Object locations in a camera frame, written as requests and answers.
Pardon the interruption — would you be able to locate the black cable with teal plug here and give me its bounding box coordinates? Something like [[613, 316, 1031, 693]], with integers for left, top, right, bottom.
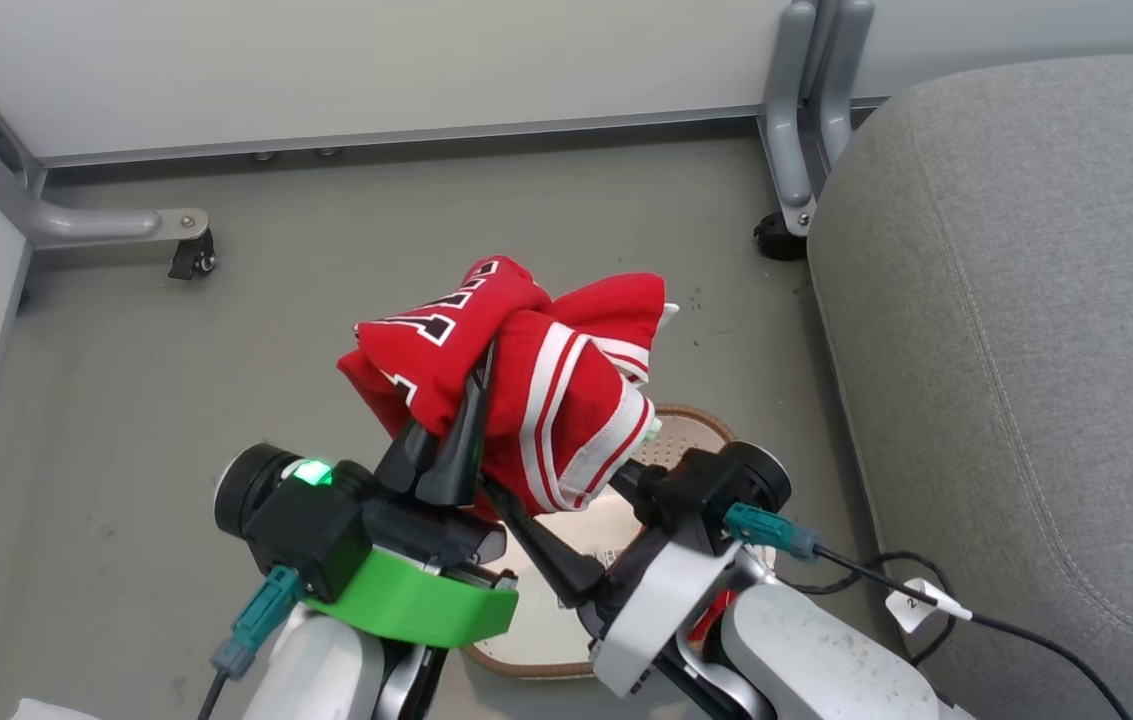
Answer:
[[196, 564, 305, 720], [724, 501, 1133, 720]]

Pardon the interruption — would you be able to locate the red jersey with white stripes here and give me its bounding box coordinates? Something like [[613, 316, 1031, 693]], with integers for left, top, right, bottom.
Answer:
[[336, 256, 679, 517]]

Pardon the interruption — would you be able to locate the black caster wheel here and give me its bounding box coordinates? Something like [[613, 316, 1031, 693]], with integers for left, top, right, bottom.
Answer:
[[167, 228, 218, 282], [752, 211, 810, 263]]

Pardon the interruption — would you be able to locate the white cable tag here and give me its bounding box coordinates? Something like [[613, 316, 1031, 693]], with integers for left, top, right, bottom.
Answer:
[[884, 577, 974, 634]]

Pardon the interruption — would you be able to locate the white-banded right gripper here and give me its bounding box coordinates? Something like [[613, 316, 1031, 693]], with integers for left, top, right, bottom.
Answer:
[[481, 458, 744, 697]]

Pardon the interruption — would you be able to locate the cream perforated laundry basket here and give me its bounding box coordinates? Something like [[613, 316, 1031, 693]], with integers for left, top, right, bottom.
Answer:
[[461, 403, 739, 681]]

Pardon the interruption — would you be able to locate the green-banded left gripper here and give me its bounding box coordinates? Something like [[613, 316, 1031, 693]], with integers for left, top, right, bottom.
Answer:
[[304, 343, 519, 649]]

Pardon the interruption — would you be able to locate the grey fabric sofa seat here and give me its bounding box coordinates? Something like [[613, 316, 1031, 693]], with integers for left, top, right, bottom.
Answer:
[[806, 52, 1133, 720]]

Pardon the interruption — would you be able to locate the grey partition bottom rail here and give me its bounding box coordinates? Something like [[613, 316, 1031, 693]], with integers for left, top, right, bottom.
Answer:
[[34, 103, 769, 169]]

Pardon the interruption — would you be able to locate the grey metal partition foot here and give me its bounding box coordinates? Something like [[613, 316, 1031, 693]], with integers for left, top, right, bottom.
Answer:
[[756, 0, 876, 239], [0, 33, 211, 253]]

